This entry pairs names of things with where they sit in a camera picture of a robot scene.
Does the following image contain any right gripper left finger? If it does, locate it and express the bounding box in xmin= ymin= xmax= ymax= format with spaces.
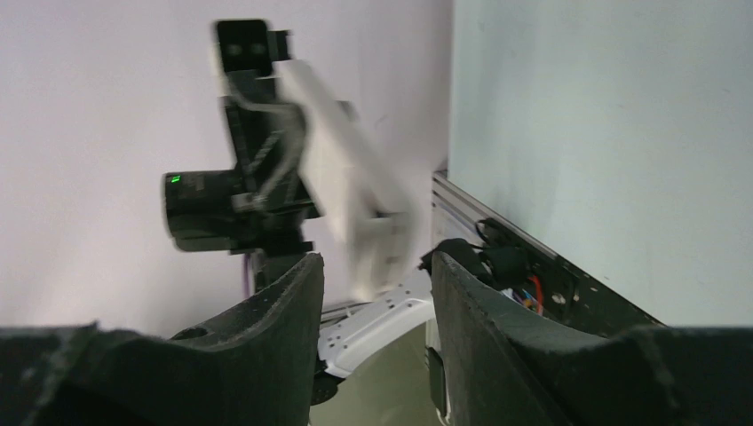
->
xmin=1 ymin=253 xmax=324 ymax=425

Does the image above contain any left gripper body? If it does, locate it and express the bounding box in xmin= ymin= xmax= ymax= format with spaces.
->
xmin=221 ymin=70 xmax=320 ymax=220

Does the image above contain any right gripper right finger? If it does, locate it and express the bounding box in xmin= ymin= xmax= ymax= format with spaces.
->
xmin=432 ymin=253 xmax=752 ymax=425

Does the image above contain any white remote control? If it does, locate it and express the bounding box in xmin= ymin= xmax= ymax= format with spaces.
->
xmin=276 ymin=59 xmax=420 ymax=302

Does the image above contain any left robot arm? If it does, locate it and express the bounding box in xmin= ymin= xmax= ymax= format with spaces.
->
xmin=163 ymin=60 xmax=434 ymax=405

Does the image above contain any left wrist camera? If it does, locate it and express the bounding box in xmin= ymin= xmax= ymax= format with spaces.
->
xmin=213 ymin=19 xmax=291 ymax=102

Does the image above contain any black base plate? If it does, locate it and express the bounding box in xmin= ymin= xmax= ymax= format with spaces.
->
xmin=432 ymin=170 xmax=666 ymax=330

